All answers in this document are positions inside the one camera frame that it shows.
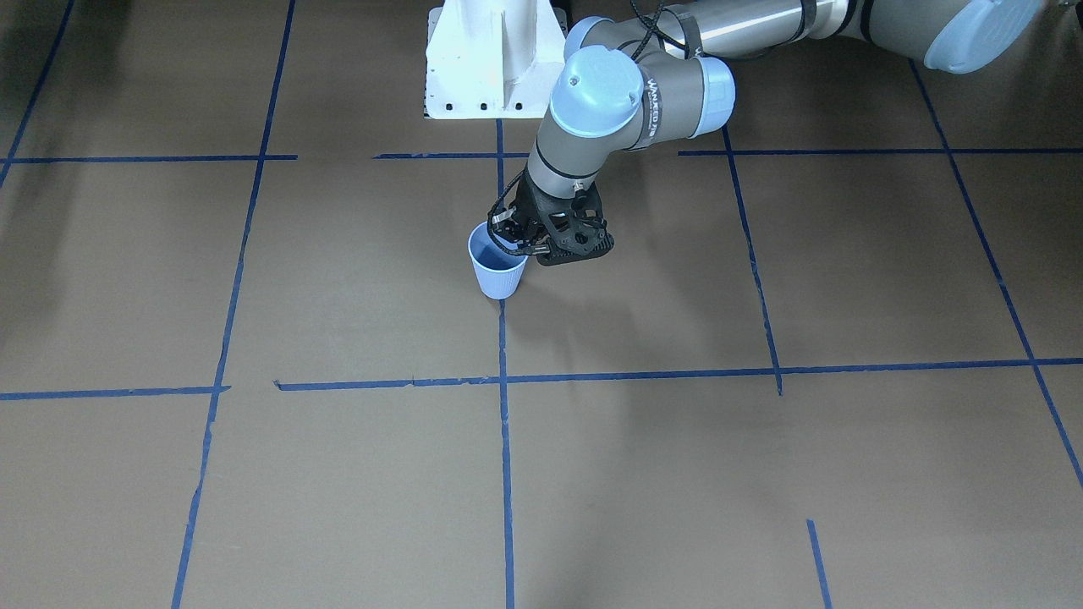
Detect blue ribbed paper cup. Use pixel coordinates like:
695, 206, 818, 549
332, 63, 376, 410
468, 223, 530, 299

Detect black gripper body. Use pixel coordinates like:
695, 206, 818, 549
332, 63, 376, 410
508, 173, 614, 265

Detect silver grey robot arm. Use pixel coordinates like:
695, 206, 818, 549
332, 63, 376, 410
484, 1, 1043, 265

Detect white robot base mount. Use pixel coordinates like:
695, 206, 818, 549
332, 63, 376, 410
423, 1, 571, 120

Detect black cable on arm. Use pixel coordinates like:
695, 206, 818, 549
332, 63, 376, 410
629, 0, 703, 62

